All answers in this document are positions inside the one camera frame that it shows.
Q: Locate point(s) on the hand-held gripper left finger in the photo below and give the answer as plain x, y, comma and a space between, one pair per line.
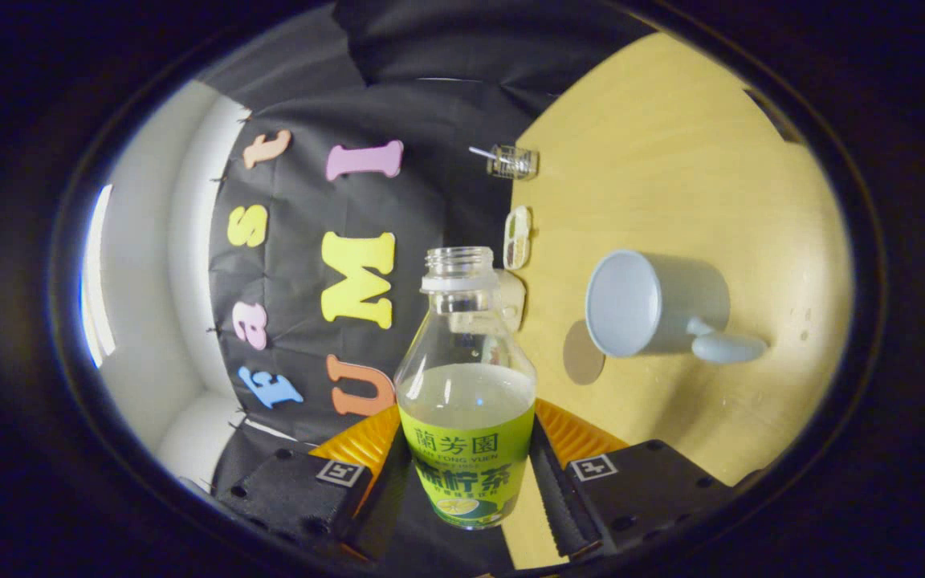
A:
378, 498

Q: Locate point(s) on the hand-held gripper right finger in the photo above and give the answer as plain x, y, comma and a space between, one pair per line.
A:
551, 494

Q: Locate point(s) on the green label juice bottle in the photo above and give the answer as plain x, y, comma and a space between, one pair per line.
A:
466, 449

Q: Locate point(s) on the round brown coaster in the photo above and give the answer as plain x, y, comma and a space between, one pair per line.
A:
579, 361

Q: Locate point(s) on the light grey cup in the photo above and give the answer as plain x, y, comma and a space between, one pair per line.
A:
631, 305

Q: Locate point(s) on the white toaster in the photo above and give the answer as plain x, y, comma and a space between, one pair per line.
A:
513, 301

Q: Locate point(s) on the white compartment tray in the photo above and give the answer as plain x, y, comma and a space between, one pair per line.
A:
517, 237

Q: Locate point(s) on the black backdrop cloth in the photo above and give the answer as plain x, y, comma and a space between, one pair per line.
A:
302, 201

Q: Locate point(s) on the clear glass holder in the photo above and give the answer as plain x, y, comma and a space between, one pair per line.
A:
517, 162

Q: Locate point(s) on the white straw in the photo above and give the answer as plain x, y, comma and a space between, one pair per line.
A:
480, 151

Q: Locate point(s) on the wooden table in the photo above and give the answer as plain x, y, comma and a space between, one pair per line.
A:
671, 160

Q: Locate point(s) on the long ceiling light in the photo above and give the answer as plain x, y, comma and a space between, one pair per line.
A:
97, 281

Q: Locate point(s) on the black table edge clamp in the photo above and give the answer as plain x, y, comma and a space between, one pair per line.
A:
774, 116

